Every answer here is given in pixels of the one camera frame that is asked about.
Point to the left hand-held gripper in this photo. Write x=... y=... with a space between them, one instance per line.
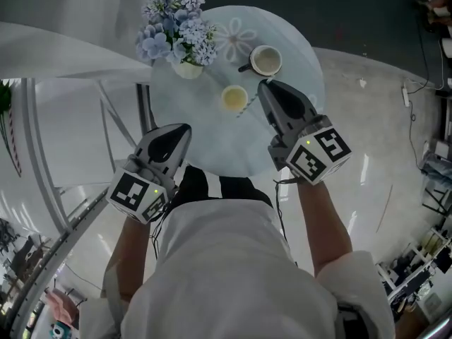
x=136 y=196

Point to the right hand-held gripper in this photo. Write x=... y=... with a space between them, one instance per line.
x=318 y=154

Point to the yellow paper cup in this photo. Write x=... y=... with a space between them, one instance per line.
x=234 y=97

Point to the person's left forearm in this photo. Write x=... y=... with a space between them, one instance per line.
x=129 y=260

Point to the person's right forearm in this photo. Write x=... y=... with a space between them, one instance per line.
x=325 y=224

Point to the red striped paper straw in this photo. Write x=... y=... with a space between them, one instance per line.
x=16 y=147

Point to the round table with tablecloth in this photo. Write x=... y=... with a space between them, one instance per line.
x=219 y=143

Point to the black and white mug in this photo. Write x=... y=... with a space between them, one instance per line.
x=266 y=60

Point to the person's black trousers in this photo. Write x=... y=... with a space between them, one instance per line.
x=233 y=189

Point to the white ribbed vase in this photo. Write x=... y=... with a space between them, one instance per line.
x=187 y=71

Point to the white paper scrap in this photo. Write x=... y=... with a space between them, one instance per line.
x=363 y=83

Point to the blue artificial flowers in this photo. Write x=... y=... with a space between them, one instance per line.
x=176 y=30

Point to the white power strip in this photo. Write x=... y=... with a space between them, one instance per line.
x=406 y=96

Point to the white metal rack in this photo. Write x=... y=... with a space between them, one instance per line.
x=44 y=175

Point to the person's white shirt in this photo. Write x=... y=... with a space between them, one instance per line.
x=229 y=270

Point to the thin wooden stick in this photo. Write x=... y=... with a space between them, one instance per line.
x=385 y=207

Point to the white curved arch panel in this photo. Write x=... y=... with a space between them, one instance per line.
x=70 y=30

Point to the clear plastic bag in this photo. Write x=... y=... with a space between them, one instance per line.
x=439 y=168

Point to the black folding stool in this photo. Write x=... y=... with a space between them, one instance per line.
x=432 y=198

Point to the pink cloth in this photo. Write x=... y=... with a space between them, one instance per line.
x=61 y=306

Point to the teal toy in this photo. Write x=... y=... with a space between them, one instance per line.
x=59 y=331

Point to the cluttered black workbench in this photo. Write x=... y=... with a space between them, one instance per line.
x=420 y=277

